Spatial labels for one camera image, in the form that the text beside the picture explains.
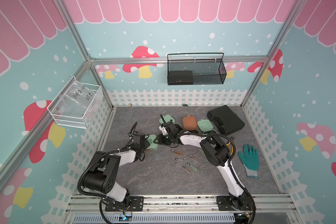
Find green case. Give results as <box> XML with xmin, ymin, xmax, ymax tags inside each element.
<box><xmin>197</xmin><ymin>119</ymin><xmax>217</xmax><ymax>134</ymax></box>
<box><xmin>159</xmin><ymin>115</ymin><xmax>175</xmax><ymax>124</ymax></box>
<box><xmin>146</xmin><ymin>134</ymin><xmax>158</xmax><ymax>150</ymax></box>

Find brown case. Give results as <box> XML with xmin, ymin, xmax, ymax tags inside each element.
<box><xmin>182</xmin><ymin>115</ymin><xmax>197</xmax><ymax>131</ymax></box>

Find brown nail clipper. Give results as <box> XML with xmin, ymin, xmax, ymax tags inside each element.
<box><xmin>171</xmin><ymin>149</ymin><xmax>183</xmax><ymax>156</ymax></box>

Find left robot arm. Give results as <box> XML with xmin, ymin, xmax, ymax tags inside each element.
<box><xmin>77</xmin><ymin>133</ymin><xmax>150</xmax><ymax>211</ymax></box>

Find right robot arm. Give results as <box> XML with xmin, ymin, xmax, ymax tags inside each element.
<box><xmin>158</xmin><ymin>121</ymin><xmax>256</xmax><ymax>211</ymax></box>

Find black box in basket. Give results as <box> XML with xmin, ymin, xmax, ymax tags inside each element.
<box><xmin>168</xmin><ymin>71</ymin><xmax>194</xmax><ymax>85</ymax></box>

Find black plastic tool case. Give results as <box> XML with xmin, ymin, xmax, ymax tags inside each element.
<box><xmin>207</xmin><ymin>105</ymin><xmax>245</xmax><ymax>135</ymax></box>

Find clear plastic bag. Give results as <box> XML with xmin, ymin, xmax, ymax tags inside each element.
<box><xmin>58</xmin><ymin>78</ymin><xmax>104</xmax><ymax>128</ymax></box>

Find green work glove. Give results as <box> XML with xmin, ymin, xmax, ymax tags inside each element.
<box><xmin>238</xmin><ymin>144</ymin><xmax>259</xmax><ymax>178</ymax></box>

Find yellow handled pliers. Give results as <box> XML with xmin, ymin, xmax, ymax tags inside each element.
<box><xmin>226</xmin><ymin>136</ymin><xmax>235</xmax><ymax>155</ymax></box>

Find black wire wall basket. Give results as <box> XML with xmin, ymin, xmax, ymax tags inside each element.
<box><xmin>167</xmin><ymin>53</ymin><xmax>227</xmax><ymax>85</ymax></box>

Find white wire wall basket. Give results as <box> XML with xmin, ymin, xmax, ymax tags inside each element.
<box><xmin>47</xmin><ymin>76</ymin><xmax>102</xmax><ymax>129</ymax></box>

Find front aluminium rail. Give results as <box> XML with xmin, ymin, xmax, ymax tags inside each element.
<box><xmin>65</xmin><ymin>194</ymin><xmax>297</xmax><ymax>214</ymax></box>

